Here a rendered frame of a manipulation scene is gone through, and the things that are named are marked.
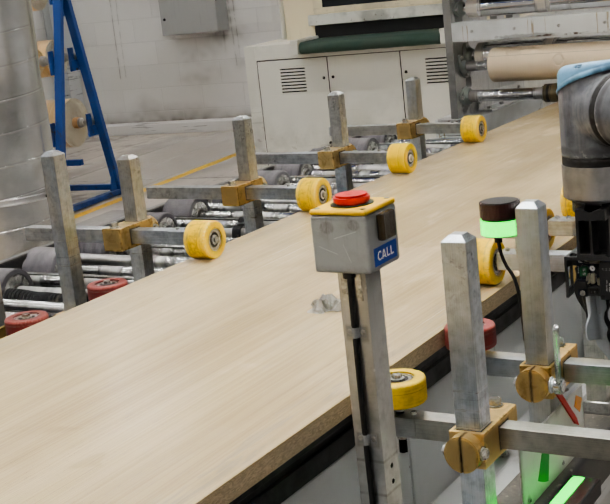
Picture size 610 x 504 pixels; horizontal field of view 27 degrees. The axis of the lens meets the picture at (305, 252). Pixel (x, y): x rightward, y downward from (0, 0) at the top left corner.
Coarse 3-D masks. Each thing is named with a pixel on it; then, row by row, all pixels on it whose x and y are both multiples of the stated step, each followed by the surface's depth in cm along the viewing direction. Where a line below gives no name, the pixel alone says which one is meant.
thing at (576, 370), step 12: (492, 360) 193; (504, 360) 192; (516, 360) 190; (576, 360) 187; (588, 360) 186; (600, 360) 186; (492, 372) 193; (504, 372) 192; (516, 372) 191; (564, 372) 187; (576, 372) 186; (588, 372) 185; (600, 372) 184; (600, 384) 184
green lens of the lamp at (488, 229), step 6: (480, 222) 183; (486, 222) 181; (492, 222) 181; (498, 222) 180; (504, 222) 180; (510, 222) 180; (486, 228) 182; (492, 228) 181; (498, 228) 181; (504, 228) 180; (510, 228) 181; (486, 234) 182; (492, 234) 181; (498, 234) 181; (504, 234) 181; (510, 234) 181; (516, 234) 181
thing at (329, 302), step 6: (324, 294) 218; (330, 294) 216; (318, 300) 213; (324, 300) 214; (330, 300) 215; (336, 300) 215; (312, 306) 216; (318, 306) 212; (324, 306) 213; (330, 306) 214; (336, 306) 212; (312, 312) 212; (318, 312) 212; (324, 312) 212
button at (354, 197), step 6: (342, 192) 137; (348, 192) 136; (354, 192) 136; (360, 192) 135; (366, 192) 135; (336, 198) 135; (342, 198) 134; (348, 198) 134; (354, 198) 134; (360, 198) 134; (366, 198) 134; (336, 204) 135; (342, 204) 134; (348, 204) 134; (354, 204) 134
